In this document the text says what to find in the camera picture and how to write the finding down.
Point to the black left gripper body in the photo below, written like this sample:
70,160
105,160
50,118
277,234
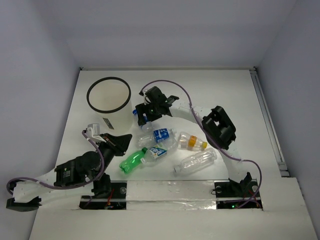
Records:
114,144

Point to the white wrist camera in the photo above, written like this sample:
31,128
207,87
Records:
93,132
143,94

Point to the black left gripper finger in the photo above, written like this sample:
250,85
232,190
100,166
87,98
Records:
121,142
118,150

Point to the green-white label clear bottle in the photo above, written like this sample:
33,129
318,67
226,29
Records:
159,151

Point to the aluminium rail on right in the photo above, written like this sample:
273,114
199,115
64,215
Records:
284,172

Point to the white bin with black rim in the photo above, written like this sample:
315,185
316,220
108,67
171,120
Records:
110,98

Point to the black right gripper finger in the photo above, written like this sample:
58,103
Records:
152,115
140,109

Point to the orange-label bottle yellow cap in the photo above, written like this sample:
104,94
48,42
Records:
191,142

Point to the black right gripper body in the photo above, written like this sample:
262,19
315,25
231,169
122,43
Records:
152,107

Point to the green plastic bottle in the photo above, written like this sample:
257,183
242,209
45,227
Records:
132,161

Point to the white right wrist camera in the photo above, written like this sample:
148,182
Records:
143,94

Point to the blue-label bottle white cap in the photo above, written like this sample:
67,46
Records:
152,138

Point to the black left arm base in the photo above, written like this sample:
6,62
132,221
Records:
114,198

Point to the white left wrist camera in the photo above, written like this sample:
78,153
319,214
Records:
93,132

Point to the clear unlabelled plastic bottle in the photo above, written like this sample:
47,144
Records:
196,162

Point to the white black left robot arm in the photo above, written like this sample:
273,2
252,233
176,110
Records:
82,176

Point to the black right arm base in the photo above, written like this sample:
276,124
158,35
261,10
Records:
229,198

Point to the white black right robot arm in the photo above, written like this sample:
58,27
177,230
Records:
218,128

